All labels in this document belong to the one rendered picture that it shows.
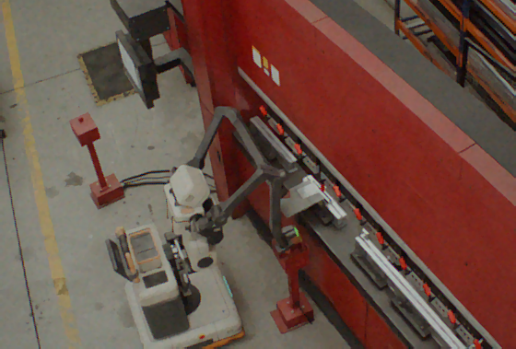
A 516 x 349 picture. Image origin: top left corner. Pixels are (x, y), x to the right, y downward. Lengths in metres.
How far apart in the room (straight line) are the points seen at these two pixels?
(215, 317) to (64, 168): 2.22
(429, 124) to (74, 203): 3.74
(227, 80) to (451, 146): 2.20
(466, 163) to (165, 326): 2.47
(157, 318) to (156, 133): 2.30
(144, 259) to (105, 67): 3.24
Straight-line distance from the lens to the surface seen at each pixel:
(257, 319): 5.29
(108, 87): 7.21
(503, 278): 3.26
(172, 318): 4.79
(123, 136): 6.67
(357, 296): 4.51
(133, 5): 4.65
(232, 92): 5.02
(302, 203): 4.57
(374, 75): 3.37
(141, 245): 4.64
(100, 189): 6.11
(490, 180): 2.97
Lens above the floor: 4.46
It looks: 45 degrees down
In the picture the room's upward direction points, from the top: 7 degrees counter-clockwise
